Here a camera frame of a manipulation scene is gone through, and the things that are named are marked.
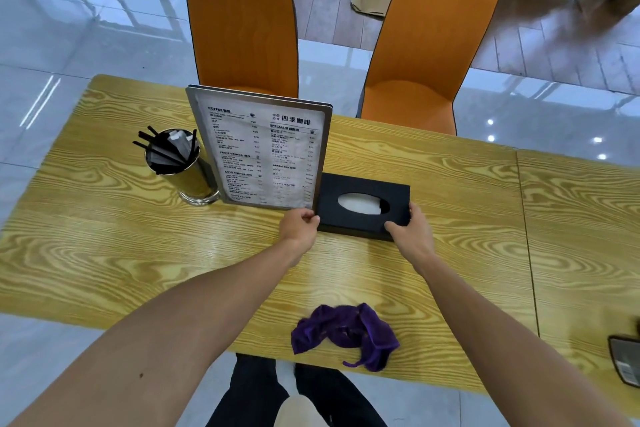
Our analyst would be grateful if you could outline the flat brown cardboard piece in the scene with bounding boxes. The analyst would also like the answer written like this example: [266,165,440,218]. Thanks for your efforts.
[350,0,394,18]

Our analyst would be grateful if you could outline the person's right hand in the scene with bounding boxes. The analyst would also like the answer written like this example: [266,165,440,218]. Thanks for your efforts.
[384,202,439,273]

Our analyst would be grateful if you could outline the metal framed menu stand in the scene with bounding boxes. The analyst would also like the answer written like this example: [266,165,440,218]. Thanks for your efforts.
[185,85,334,211]

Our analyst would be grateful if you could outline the bundle of black straws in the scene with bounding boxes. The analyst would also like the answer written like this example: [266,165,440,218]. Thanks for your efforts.
[132,125,199,174]

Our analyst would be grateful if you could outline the orange chair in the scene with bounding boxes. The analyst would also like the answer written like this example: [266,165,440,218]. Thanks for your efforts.
[185,0,300,99]
[356,0,501,136]

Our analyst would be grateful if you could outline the black tissue box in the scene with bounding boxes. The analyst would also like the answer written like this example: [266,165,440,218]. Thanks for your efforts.
[316,172,412,242]

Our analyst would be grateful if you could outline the person's right forearm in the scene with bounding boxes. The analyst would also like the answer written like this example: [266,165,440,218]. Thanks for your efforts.
[419,256,632,427]

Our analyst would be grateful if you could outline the person's left forearm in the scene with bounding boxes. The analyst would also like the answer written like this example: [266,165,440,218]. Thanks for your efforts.
[9,238,301,427]

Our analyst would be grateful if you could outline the grey device with label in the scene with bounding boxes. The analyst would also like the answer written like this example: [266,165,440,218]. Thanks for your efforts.
[608,336,640,388]

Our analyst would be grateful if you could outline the white tissue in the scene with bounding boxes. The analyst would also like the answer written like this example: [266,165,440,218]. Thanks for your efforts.
[338,193,384,216]

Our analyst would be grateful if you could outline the person's white shoe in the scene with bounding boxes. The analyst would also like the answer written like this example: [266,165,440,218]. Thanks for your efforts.
[274,394,330,427]

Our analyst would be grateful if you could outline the metal straw holder cup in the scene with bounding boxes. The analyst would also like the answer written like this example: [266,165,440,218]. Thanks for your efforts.
[144,128,221,206]

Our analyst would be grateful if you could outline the purple cloth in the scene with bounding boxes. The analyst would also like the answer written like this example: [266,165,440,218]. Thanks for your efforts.
[291,303,400,373]

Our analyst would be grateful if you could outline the person's legs in black trousers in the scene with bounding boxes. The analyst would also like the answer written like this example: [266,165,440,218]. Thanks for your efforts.
[206,353,388,427]

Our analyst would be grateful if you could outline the person's left hand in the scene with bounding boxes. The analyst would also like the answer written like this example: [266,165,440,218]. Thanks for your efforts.
[278,208,321,256]

